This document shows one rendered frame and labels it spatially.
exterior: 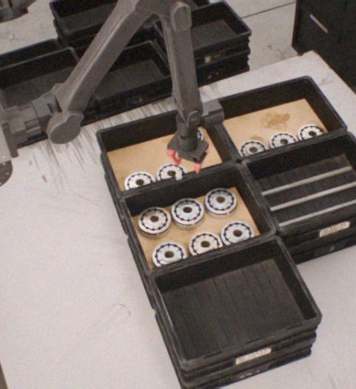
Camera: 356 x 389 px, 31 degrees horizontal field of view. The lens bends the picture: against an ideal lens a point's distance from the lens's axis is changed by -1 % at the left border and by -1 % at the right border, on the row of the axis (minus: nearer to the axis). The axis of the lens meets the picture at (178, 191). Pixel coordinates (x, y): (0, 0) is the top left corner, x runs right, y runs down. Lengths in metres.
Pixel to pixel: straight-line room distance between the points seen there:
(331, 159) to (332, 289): 0.45
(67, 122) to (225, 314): 0.73
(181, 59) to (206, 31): 1.81
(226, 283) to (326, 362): 0.37
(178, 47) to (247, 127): 0.89
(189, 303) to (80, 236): 0.51
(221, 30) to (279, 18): 1.00
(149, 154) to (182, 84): 0.69
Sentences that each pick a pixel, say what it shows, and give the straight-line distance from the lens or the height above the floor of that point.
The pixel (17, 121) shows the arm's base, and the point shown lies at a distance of 1.47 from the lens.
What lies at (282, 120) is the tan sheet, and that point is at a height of 0.83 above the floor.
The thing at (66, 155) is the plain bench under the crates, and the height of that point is 0.70.
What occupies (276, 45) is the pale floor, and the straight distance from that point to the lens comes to 4.04.
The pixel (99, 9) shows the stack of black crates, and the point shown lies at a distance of 3.53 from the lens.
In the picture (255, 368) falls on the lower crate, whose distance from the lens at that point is 1.87.
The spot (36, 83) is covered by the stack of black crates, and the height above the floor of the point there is 0.49.
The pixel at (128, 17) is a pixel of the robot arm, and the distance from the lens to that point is 1.35.
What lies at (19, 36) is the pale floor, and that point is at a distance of 4.30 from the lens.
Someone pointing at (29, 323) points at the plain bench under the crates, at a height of 0.70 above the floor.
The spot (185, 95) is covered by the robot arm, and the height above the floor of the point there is 1.38.
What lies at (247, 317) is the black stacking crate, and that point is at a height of 0.83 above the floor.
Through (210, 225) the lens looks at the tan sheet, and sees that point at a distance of 2.03.
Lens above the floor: 2.46
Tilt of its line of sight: 50 degrees down
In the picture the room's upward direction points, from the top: 3 degrees counter-clockwise
